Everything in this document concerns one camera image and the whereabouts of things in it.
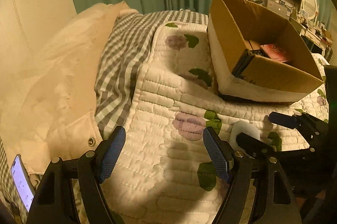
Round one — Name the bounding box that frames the white earbuds case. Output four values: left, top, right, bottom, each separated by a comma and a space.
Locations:
229, 121, 260, 149

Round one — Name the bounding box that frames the red pink small book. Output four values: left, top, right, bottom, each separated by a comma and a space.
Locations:
260, 44, 290, 63

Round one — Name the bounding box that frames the black remote control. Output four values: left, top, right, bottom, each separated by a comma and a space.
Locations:
231, 49, 267, 83

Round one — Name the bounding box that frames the floral white quilt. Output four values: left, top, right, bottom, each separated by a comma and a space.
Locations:
94, 17, 328, 223

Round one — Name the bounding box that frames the cream fluffy blanket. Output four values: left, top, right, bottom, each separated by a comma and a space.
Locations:
1, 2, 134, 174

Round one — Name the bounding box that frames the lit smartphone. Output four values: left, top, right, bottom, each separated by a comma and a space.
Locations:
10, 154, 35, 211

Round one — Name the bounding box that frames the brown cardboard box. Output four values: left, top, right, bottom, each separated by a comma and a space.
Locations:
207, 0, 323, 103

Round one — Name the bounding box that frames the dark suitcase beside table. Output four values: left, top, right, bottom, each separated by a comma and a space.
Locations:
324, 46, 333, 63

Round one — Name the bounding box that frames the white dressing table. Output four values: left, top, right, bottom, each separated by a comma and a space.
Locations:
289, 18, 327, 57

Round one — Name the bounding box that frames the silver mini fridge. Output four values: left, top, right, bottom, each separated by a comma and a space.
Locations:
266, 0, 290, 20

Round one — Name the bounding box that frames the grey checked bed sheet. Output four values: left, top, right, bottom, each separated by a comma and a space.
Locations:
1, 5, 219, 223

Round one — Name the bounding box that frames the white oval vanity mirror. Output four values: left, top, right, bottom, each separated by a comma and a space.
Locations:
301, 0, 319, 20

